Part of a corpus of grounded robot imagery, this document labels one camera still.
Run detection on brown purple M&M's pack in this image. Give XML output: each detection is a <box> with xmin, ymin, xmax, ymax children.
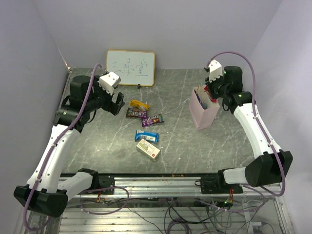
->
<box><xmin>126</xmin><ymin>108</ymin><xmax>147</xmax><ymax>119</ymax></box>

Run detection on red Himalaya candy pouch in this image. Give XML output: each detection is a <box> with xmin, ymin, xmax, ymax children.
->
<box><xmin>204</xmin><ymin>85</ymin><xmax>217</xmax><ymax>103</ymax></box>

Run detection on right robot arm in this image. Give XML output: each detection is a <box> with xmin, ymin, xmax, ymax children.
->
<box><xmin>205</xmin><ymin>60</ymin><xmax>293</xmax><ymax>196</ymax></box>

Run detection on white board with yellow frame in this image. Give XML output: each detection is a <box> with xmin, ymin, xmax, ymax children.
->
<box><xmin>106</xmin><ymin>49</ymin><xmax>156</xmax><ymax>87</ymax></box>

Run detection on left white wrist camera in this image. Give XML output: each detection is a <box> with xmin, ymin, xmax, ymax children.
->
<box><xmin>99</xmin><ymin>72</ymin><xmax>121</xmax><ymax>96</ymax></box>

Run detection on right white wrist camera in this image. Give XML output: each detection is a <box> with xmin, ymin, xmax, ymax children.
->
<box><xmin>204</xmin><ymin>59</ymin><xmax>223</xmax><ymax>83</ymax></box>

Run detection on white green small box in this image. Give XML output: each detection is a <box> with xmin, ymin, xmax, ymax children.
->
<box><xmin>136</xmin><ymin>139</ymin><xmax>160</xmax><ymax>161</ymax></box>

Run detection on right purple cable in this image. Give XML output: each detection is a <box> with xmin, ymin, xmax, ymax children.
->
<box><xmin>206</xmin><ymin>51</ymin><xmax>286</xmax><ymax>197</ymax></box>

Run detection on pink paper bag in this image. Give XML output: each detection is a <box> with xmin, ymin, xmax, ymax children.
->
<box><xmin>189</xmin><ymin>85</ymin><xmax>220</xmax><ymax>130</ymax></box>

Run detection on loose floor cables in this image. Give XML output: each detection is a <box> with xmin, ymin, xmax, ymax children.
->
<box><xmin>80</xmin><ymin>186</ymin><xmax>266</xmax><ymax>234</ymax></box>

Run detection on yellow candy bar wrapper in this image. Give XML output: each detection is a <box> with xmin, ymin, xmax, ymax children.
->
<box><xmin>129</xmin><ymin>99</ymin><xmax>150</xmax><ymax>111</ymax></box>

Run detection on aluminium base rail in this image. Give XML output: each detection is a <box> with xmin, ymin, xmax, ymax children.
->
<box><xmin>25</xmin><ymin>174</ymin><xmax>285</xmax><ymax>198</ymax></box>

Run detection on blue cookie bar wrapper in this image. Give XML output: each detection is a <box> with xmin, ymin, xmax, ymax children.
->
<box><xmin>135</xmin><ymin>130</ymin><xmax>159</xmax><ymax>143</ymax></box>

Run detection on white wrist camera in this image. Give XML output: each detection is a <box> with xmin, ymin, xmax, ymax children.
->
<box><xmin>204</xmin><ymin>59</ymin><xmax>223</xmax><ymax>83</ymax></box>
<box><xmin>99</xmin><ymin>72</ymin><xmax>121</xmax><ymax>96</ymax></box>

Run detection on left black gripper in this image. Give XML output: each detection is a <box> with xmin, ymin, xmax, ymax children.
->
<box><xmin>85</xmin><ymin>75</ymin><xmax>125</xmax><ymax>115</ymax></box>

